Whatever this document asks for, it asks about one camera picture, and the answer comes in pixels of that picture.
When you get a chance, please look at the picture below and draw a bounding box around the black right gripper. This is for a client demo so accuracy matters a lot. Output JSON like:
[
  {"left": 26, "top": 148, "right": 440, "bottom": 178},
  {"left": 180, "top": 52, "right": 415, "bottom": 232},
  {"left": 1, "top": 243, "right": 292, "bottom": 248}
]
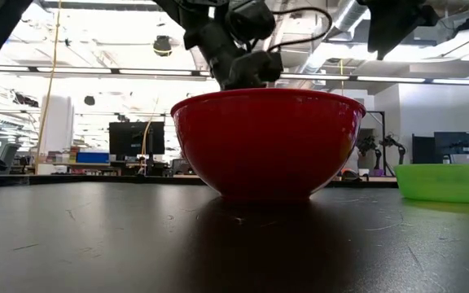
[{"left": 356, "top": 0, "right": 441, "bottom": 61}]

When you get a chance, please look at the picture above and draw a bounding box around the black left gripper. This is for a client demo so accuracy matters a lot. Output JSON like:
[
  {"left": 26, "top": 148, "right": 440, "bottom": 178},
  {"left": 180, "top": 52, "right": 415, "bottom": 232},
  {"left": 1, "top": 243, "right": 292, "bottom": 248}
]
[{"left": 183, "top": 0, "right": 277, "bottom": 92}]

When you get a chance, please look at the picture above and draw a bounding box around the red plastic bowl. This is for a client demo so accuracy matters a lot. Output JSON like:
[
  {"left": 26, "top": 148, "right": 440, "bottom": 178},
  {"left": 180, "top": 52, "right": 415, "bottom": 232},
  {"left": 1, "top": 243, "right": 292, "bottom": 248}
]
[{"left": 170, "top": 87, "right": 367, "bottom": 201}]

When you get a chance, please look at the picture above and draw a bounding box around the ceiling light strip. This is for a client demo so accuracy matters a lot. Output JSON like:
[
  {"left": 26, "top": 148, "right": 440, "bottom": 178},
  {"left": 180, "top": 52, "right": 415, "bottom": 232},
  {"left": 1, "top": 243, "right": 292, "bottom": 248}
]
[
  {"left": 278, "top": 72, "right": 469, "bottom": 87},
  {"left": 0, "top": 64, "right": 212, "bottom": 79}
]

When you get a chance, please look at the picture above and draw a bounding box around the black computer monitor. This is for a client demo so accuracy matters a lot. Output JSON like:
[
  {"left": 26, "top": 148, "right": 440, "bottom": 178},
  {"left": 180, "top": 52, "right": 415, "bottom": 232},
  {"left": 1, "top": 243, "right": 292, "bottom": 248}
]
[
  {"left": 411, "top": 133, "right": 436, "bottom": 165},
  {"left": 108, "top": 120, "right": 166, "bottom": 157},
  {"left": 433, "top": 130, "right": 469, "bottom": 156}
]

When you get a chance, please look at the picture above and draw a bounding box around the green plastic bowl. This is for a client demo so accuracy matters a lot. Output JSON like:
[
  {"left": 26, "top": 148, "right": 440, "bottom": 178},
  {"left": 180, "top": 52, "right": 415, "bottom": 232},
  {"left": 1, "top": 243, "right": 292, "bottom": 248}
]
[{"left": 393, "top": 163, "right": 469, "bottom": 204}]

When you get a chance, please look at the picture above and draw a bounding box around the blue plastic bin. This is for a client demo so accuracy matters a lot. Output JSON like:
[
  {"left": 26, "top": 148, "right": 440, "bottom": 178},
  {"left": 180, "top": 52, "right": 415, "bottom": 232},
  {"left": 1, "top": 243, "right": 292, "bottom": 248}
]
[{"left": 76, "top": 151, "right": 110, "bottom": 164}]

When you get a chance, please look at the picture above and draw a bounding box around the white column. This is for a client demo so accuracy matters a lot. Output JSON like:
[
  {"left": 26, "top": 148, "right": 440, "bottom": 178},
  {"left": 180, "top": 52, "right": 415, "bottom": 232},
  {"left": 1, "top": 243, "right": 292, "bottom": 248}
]
[{"left": 40, "top": 94, "right": 75, "bottom": 155}]

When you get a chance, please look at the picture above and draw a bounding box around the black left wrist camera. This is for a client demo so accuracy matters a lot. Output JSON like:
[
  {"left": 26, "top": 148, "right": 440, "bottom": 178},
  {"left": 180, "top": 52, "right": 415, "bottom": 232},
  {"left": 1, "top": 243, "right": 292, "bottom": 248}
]
[{"left": 233, "top": 50, "right": 285, "bottom": 90}]

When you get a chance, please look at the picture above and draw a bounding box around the ceiling dome camera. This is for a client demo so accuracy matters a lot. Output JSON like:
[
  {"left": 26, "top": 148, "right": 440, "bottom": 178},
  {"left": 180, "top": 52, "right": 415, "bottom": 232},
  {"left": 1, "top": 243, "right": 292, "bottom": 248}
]
[{"left": 152, "top": 34, "right": 173, "bottom": 58}]

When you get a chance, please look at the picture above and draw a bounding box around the silver ventilation duct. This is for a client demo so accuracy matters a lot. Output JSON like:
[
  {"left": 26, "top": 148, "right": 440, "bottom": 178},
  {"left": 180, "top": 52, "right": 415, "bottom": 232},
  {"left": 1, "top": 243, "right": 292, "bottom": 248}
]
[{"left": 299, "top": 0, "right": 372, "bottom": 75}]

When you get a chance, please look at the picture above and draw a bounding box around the black camera cable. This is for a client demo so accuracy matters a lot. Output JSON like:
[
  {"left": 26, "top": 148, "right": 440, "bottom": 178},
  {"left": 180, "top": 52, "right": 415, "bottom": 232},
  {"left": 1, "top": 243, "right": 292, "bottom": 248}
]
[{"left": 265, "top": 7, "right": 334, "bottom": 54}]

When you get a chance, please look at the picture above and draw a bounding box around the yellow hanging cord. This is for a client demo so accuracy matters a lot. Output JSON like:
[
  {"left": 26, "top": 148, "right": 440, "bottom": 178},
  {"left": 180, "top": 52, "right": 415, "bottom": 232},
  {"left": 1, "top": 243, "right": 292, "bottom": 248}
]
[
  {"left": 138, "top": 97, "right": 160, "bottom": 175},
  {"left": 33, "top": 0, "right": 64, "bottom": 176}
]

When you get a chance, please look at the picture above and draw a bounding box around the black door frame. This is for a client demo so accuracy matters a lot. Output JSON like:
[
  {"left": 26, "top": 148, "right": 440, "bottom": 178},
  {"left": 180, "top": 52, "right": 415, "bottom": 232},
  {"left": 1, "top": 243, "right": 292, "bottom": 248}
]
[{"left": 365, "top": 110, "right": 387, "bottom": 177}]

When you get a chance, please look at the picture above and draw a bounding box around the black table edge rail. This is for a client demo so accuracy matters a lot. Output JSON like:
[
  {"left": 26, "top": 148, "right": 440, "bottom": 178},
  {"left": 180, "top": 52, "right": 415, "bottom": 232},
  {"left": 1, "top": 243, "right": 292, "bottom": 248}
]
[{"left": 0, "top": 173, "right": 399, "bottom": 190}]

